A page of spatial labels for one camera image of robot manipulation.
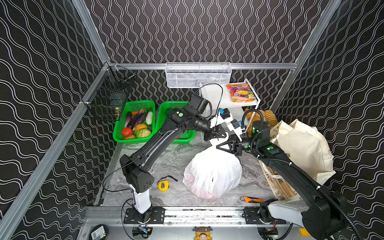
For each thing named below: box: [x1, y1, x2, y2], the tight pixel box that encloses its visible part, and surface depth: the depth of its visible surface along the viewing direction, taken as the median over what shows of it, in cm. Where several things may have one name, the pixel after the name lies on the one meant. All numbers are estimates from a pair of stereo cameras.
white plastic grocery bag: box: [182, 138, 243, 199], surface depth 73 cm
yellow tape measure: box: [157, 175, 178, 192], surface depth 85 cm
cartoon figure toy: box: [192, 226, 213, 240], surface depth 70 cm
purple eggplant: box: [124, 111, 132, 128], surface depth 115 cm
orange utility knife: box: [240, 196, 264, 203], surface depth 81 cm
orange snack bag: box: [226, 83, 256, 103], surface depth 81 cm
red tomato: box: [122, 127, 133, 137], surface depth 105 cm
